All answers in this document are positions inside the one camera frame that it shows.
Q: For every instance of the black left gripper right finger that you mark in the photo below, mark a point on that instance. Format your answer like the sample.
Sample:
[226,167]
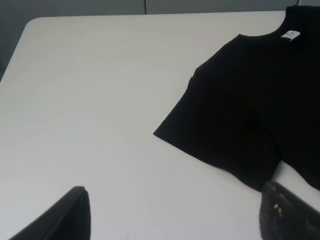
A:
[284,216]

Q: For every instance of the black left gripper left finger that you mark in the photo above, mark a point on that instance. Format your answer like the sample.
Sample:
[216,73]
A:
[68,219]

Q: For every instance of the black printed t-shirt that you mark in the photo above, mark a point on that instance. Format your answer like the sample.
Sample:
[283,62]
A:
[255,103]

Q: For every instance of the white neck label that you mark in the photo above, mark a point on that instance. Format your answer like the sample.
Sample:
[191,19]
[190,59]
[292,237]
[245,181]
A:
[291,35]

